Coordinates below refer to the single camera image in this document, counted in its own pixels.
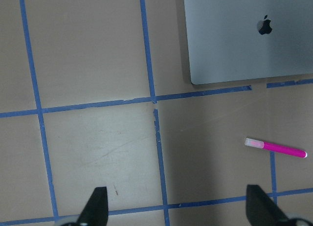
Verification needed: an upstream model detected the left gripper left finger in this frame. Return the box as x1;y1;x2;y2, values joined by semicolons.
77;187;109;226

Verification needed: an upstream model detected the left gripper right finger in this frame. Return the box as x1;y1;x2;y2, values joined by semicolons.
246;184;290;226

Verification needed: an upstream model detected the pink marker pen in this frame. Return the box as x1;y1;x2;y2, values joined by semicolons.
245;138;308;158

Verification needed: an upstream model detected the silver laptop notebook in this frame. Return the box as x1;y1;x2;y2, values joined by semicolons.
184;0;313;85

